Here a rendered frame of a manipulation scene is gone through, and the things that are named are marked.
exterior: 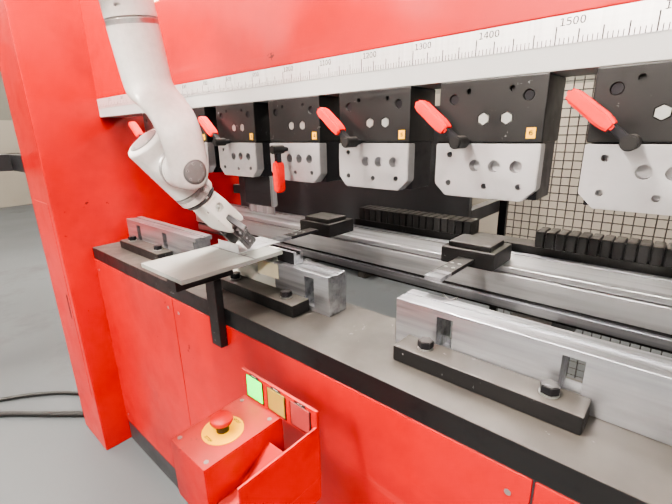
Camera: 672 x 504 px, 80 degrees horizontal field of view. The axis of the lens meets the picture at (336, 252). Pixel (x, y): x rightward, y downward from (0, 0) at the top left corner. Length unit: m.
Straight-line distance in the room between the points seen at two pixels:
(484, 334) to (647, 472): 0.25
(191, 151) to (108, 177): 0.98
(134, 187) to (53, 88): 0.41
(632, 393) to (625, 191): 0.27
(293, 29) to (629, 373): 0.78
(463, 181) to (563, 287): 0.37
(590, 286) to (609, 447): 0.34
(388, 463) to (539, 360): 0.31
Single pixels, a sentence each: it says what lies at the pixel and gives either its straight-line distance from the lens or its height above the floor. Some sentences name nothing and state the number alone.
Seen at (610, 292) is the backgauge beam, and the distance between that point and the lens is 0.92.
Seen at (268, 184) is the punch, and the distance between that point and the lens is 0.99.
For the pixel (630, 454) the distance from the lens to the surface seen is 0.68.
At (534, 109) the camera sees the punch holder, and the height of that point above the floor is 1.30.
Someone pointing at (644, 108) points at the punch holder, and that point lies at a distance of 0.59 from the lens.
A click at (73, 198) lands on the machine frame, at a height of 1.06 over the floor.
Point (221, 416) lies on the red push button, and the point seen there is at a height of 0.81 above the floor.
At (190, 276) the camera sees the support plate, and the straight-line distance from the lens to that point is 0.86.
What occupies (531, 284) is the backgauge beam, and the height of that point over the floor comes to 0.96.
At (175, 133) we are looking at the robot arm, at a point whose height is 1.28.
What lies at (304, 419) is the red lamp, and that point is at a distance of 0.73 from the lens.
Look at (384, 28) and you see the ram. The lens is 0.73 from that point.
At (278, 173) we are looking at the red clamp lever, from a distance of 0.85.
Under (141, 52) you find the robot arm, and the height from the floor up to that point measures 1.41.
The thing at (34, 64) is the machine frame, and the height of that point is 1.50.
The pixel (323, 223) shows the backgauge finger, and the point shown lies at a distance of 1.15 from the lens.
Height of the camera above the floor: 1.27
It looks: 17 degrees down
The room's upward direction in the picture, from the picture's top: 1 degrees counter-clockwise
